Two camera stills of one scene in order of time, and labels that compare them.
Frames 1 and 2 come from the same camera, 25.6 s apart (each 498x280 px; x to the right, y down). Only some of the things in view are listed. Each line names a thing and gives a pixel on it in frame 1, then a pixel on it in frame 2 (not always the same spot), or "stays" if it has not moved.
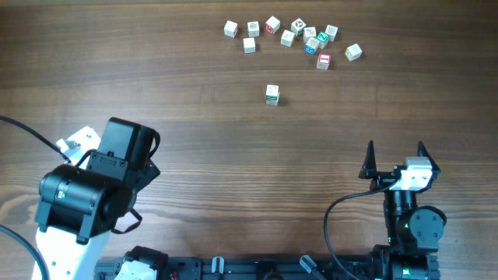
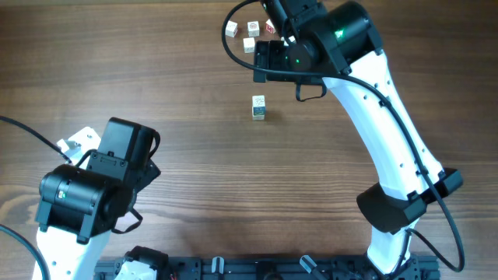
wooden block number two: x=273 y=103 to x=258 y=117
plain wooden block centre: x=249 y=45 stays
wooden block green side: x=272 y=92 to x=258 y=107
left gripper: x=146 y=176 stays
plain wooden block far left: x=230 y=29 stays
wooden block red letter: x=272 y=25 stays
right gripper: x=382 y=179 to x=275 y=50
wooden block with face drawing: x=253 y=29 stays
